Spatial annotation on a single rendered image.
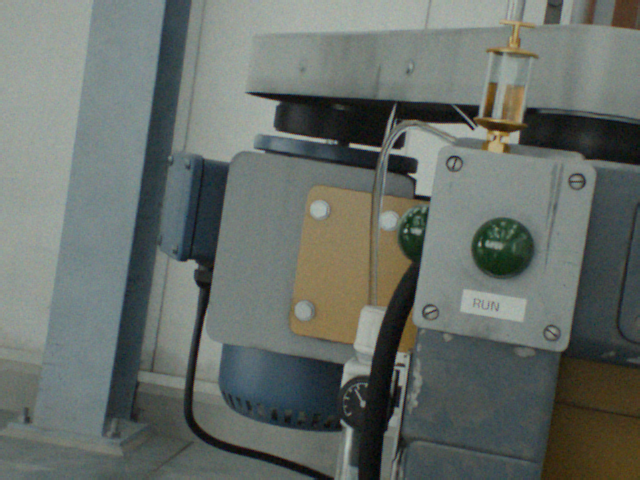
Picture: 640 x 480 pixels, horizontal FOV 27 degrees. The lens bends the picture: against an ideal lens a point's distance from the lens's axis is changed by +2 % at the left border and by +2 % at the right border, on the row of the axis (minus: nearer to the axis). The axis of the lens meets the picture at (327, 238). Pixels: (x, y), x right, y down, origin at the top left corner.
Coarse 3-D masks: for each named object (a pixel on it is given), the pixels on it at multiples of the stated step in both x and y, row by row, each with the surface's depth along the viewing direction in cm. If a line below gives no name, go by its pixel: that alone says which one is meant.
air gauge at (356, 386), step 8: (360, 376) 89; (368, 376) 89; (344, 384) 89; (352, 384) 89; (360, 384) 89; (344, 392) 89; (352, 392) 89; (360, 392) 89; (344, 400) 89; (352, 400) 89; (360, 400) 89; (344, 408) 89; (352, 408) 89; (360, 408) 89; (344, 416) 89; (352, 416) 89; (360, 416) 89; (352, 424) 89; (360, 424) 89
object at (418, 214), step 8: (416, 208) 66; (424, 208) 66; (408, 216) 65; (416, 216) 65; (424, 216) 65; (400, 224) 66; (408, 224) 65; (416, 224) 65; (424, 224) 65; (400, 232) 66; (408, 232) 65; (416, 232) 65; (424, 232) 65; (400, 240) 66; (408, 240) 65; (416, 240) 65; (400, 248) 66; (408, 248) 65; (416, 248) 65; (408, 256) 66; (416, 256) 65
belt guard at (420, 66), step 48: (288, 48) 110; (336, 48) 103; (384, 48) 97; (432, 48) 92; (480, 48) 87; (528, 48) 83; (576, 48) 79; (624, 48) 79; (288, 96) 125; (336, 96) 102; (384, 96) 96; (432, 96) 91; (480, 96) 86; (528, 96) 82; (576, 96) 79; (624, 96) 79
